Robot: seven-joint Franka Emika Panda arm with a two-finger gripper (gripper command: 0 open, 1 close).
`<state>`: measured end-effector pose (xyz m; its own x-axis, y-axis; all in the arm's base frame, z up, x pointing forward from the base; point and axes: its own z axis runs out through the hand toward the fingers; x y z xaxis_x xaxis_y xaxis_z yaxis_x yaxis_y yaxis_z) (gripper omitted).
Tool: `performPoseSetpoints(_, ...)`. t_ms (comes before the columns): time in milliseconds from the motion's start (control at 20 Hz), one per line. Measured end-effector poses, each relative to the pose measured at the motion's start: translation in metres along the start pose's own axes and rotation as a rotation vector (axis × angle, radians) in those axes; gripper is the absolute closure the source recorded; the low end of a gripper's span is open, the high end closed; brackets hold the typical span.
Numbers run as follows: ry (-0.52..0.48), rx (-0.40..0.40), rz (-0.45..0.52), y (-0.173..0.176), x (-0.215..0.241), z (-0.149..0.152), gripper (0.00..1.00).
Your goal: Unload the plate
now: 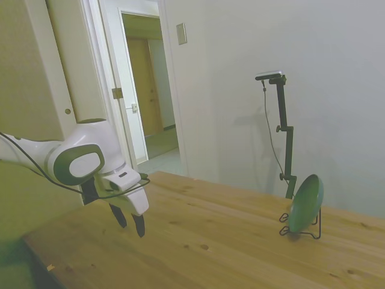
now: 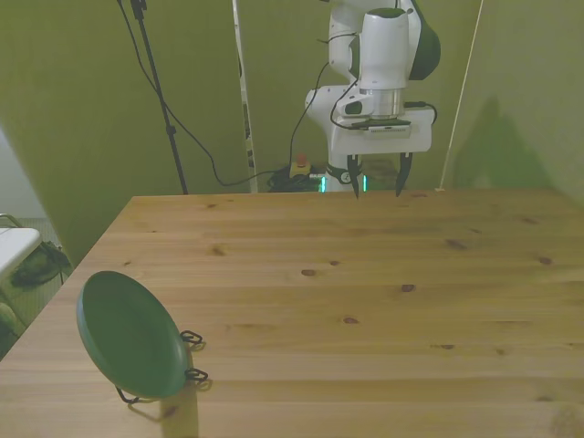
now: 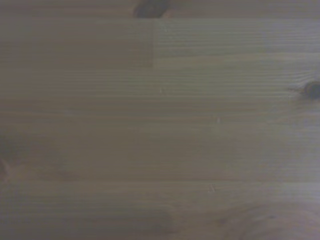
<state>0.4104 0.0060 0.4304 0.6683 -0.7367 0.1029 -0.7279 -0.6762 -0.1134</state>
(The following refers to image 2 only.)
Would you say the black camera tripod stand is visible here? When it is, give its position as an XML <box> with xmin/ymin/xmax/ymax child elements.
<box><xmin>130</xmin><ymin>0</ymin><xmax>190</xmax><ymax>195</ymax></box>

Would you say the thin white cord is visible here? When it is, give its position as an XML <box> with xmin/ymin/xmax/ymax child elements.
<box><xmin>436</xmin><ymin>0</ymin><xmax>485</xmax><ymax>193</ymax></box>

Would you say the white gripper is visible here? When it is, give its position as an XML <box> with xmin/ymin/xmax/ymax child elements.
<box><xmin>331</xmin><ymin>109</ymin><xmax>433</xmax><ymax>201</ymax></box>

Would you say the dark green bag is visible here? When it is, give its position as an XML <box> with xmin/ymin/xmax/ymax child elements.
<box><xmin>10</xmin><ymin>243</ymin><xmax>72</xmax><ymax>288</ymax></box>

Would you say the white folding table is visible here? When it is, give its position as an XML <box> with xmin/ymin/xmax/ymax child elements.
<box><xmin>0</xmin><ymin>212</ymin><xmax>43</xmax><ymax>276</ymax></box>

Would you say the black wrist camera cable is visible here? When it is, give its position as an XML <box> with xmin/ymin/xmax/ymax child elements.
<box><xmin>315</xmin><ymin>31</ymin><xmax>438</xmax><ymax>131</ymax></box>

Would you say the black floor cable bundle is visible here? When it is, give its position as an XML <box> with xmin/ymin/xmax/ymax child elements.
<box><xmin>266</xmin><ymin>168</ymin><xmax>326</xmax><ymax>193</ymax></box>

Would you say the white strip with black marks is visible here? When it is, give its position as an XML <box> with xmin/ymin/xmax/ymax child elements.
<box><xmin>231</xmin><ymin>0</ymin><xmax>259</xmax><ymax>193</ymax></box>

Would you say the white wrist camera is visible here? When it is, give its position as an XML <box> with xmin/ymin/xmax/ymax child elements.
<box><xmin>336</xmin><ymin>93</ymin><xmax>380</xmax><ymax>120</ymax></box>

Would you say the long black hanging cable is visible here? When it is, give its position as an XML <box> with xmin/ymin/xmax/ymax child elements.
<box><xmin>116</xmin><ymin>0</ymin><xmax>330</xmax><ymax>188</ymax></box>

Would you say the black wire plate stand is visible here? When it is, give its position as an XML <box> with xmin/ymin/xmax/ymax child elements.
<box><xmin>115</xmin><ymin>329</ymin><xmax>210</xmax><ymax>405</ymax></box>

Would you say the yellow emergency stop button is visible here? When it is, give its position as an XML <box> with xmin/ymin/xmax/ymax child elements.
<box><xmin>290</xmin><ymin>153</ymin><xmax>312</xmax><ymax>180</ymax></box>

